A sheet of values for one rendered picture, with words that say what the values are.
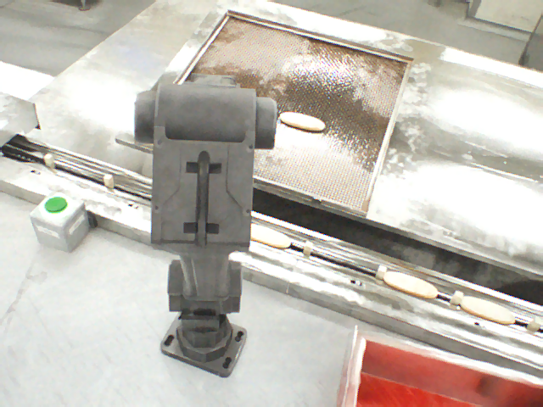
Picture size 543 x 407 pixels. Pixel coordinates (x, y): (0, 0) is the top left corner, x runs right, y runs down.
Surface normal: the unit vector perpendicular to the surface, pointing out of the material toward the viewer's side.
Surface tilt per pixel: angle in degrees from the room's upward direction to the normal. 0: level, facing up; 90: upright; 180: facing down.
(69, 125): 0
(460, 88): 10
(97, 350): 0
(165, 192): 48
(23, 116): 90
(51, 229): 90
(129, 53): 0
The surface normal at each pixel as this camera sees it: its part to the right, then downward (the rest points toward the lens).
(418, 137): 0.04, -0.57
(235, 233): 0.11, 0.06
